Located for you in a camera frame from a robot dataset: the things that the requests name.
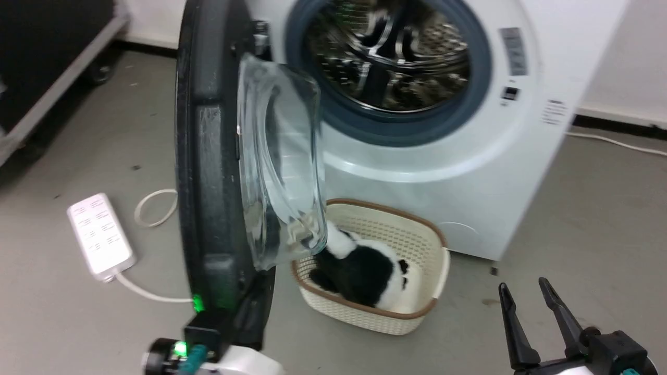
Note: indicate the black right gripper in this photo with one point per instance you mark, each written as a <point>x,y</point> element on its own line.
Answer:
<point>617,354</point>

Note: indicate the cream plastic laundry basket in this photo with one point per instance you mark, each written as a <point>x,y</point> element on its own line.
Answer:
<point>414,234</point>

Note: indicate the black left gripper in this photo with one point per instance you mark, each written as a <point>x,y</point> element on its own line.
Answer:
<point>203,330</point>

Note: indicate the white front-load washing machine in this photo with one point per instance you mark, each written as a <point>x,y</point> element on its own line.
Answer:
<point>469,172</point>

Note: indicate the steel washing machine drum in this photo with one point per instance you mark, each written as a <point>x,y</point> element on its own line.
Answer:
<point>396,57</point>

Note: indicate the black washing machine door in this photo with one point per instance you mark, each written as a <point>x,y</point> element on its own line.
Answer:
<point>208,156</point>

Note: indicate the black caster wheel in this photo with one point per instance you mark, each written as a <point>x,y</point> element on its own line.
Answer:
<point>99,73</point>

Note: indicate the black and white panda plush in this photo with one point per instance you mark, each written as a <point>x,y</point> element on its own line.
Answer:
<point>357,271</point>

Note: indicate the white power strip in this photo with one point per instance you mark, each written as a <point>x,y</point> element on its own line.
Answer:
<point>99,234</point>

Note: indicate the black flight case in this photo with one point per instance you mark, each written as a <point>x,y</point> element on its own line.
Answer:
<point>41,47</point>

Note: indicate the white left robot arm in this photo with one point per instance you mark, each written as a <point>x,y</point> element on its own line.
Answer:
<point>250,363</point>

